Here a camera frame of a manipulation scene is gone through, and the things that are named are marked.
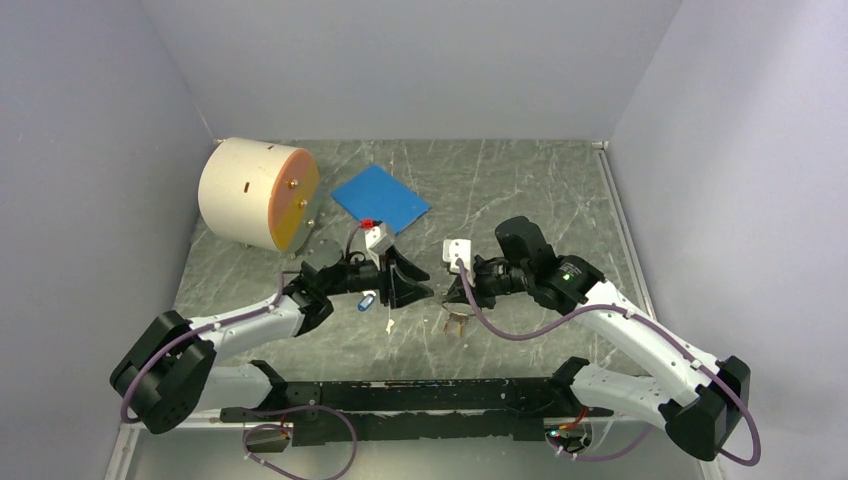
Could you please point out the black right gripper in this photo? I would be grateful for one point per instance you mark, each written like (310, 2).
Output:
(483, 299)

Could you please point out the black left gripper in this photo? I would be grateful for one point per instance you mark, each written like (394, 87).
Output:
(400, 293)

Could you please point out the key with blue tag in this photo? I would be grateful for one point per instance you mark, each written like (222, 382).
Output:
(366, 301)

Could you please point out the bunch of silver clips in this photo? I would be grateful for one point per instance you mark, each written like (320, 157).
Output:
(455, 324)

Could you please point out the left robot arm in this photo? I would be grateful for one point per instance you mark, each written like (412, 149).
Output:
(174, 369)

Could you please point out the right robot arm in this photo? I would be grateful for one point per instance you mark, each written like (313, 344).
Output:
(700, 401)

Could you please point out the blue folded paper folder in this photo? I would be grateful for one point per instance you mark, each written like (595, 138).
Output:
(375, 194)

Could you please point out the white cylinder drum box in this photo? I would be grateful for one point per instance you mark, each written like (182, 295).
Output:
(260, 194)

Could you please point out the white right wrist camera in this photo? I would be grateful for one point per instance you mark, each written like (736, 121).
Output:
(456, 251)

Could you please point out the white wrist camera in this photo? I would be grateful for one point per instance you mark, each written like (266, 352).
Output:
(378, 240)
(456, 251)

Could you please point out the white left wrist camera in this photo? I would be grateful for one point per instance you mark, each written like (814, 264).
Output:
(378, 240)

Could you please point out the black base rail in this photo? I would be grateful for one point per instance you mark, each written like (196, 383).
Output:
(521, 409)

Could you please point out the aluminium frame rail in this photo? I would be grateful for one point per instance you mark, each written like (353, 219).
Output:
(202, 448)

